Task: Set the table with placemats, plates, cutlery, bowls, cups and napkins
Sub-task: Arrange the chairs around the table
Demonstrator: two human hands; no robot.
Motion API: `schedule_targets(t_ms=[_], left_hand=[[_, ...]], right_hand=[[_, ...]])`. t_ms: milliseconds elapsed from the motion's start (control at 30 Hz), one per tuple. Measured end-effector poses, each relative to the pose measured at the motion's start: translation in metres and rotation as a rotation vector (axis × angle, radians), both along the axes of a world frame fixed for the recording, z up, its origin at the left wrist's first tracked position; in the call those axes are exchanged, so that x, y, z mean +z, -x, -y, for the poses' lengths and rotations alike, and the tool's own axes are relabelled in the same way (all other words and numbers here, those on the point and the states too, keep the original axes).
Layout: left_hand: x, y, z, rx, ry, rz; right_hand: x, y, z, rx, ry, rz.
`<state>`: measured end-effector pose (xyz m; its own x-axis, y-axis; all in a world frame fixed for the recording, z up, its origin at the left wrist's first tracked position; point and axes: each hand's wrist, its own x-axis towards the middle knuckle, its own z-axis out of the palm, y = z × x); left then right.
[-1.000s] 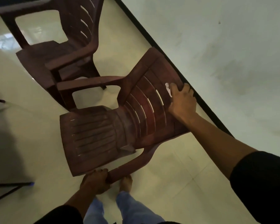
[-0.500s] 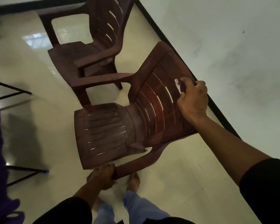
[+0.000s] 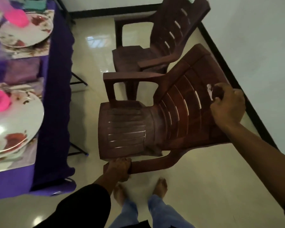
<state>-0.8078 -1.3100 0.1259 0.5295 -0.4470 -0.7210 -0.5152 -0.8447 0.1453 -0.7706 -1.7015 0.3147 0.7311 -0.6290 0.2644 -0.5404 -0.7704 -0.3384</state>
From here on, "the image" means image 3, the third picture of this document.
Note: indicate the person's black shirt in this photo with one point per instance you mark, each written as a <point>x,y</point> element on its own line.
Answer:
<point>80,206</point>

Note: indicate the white rose print plate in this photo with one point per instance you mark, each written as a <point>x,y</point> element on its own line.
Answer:
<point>26,36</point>
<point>21,121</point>

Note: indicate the person's right forearm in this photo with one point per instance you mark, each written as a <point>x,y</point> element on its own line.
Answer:
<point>263,159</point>

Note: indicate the pink zigzag edged cloth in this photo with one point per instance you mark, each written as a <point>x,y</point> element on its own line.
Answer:
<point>22,71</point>

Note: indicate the person's left foot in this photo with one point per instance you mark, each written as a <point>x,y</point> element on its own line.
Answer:
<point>120,195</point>

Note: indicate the floral print placemat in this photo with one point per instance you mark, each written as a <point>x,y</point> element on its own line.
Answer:
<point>14,163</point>
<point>38,51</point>

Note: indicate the purple tablecloth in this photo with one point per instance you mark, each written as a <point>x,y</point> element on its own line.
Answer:
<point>57,116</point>

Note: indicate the teal zigzag edged cloth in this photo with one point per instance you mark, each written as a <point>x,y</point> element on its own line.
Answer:
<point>34,3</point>

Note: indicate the brown plastic armchair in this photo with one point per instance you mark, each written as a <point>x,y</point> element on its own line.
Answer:
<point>133,130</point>
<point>133,56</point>

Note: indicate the person's light blue trousers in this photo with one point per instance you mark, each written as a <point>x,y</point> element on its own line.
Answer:
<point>161,213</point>

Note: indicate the person's left hand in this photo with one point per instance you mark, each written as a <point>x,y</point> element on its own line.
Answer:
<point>118,169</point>

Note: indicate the steel table knife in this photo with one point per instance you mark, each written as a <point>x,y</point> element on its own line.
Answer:
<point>20,87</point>

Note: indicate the person's foot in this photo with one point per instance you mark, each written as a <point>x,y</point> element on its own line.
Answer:
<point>120,195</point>
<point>160,187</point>

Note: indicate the person's right foot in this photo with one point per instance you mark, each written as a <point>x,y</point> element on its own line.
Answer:
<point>160,187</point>

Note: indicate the person's right hand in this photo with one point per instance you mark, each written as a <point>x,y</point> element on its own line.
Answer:
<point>229,109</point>

